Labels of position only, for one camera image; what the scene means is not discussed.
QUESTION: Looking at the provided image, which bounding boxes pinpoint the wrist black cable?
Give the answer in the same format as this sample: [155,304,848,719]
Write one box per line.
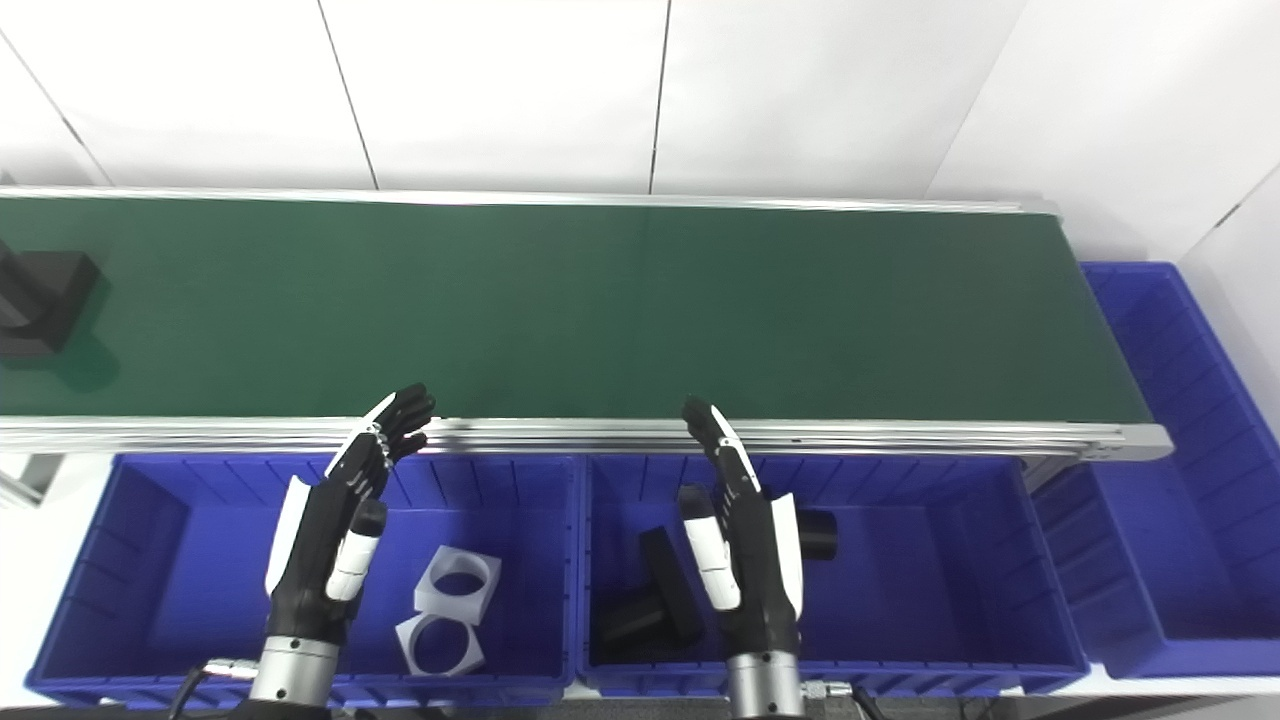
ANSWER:
[800,679,891,720]
[165,657,263,720]

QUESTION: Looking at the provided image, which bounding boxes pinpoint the large empty blue bin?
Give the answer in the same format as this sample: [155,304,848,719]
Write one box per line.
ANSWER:
[1030,262,1280,679]

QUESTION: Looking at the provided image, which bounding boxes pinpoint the green conveyor belt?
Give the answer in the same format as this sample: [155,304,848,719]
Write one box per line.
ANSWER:
[0,185,1173,463]
[0,197,1156,423]

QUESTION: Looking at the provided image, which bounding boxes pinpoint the aluminium conveyor leg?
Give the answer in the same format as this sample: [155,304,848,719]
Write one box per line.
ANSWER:
[1020,455,1087,493]
[0,455,63,507]

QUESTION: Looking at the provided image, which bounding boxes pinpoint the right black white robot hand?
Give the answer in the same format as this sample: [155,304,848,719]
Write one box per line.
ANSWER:
[677,396,806,656]

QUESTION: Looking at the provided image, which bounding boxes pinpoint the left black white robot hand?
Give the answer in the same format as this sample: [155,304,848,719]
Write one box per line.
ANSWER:
[265,383,438,641]

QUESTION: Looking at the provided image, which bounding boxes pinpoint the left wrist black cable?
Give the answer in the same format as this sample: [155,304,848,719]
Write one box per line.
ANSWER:
[165,657,263,720]

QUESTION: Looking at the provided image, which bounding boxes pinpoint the black cylinder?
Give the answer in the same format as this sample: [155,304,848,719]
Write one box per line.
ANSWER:
[595,527,706,663]
[0,240,102,358]

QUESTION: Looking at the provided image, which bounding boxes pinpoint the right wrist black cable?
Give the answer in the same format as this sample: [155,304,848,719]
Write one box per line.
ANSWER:
[800,679,891,720]

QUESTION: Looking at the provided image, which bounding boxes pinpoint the blue bin with black parts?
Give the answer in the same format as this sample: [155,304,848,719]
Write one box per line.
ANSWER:
[578,452,1091,698]

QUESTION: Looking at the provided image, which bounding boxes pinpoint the black cylinder part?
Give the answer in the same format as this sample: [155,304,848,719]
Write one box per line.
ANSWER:
[795,510,839,561]

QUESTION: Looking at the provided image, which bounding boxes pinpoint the white square ring part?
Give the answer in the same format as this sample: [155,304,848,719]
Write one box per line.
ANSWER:
[395,612,486,678]
[414,545,502,626]

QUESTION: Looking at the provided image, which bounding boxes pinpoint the blue bin with white parts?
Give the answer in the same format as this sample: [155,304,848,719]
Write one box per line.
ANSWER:
[25,452,583,709]

